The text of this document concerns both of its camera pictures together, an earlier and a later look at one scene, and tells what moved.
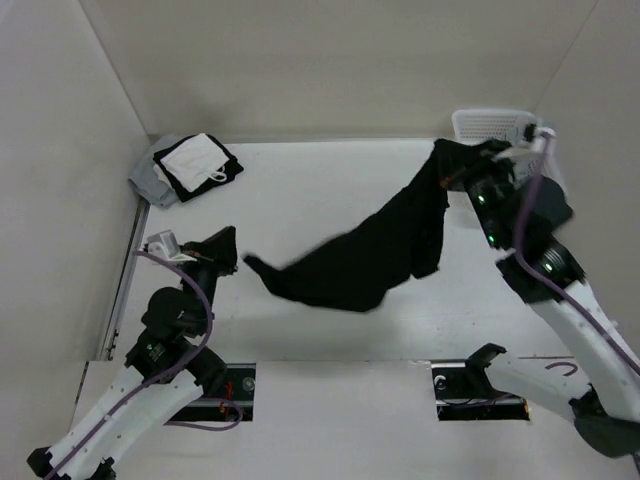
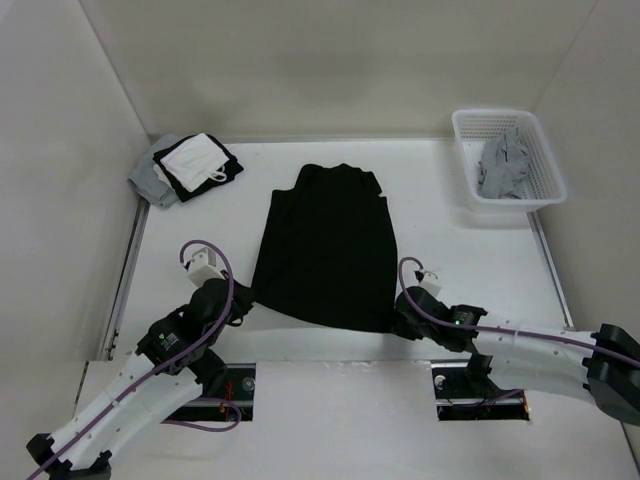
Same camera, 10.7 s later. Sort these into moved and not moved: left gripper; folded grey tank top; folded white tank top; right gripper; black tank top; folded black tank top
Moved: right gripper; black tank top; left gripper
Not moved: folded black tank top; folded grey tank top; folded white tank top
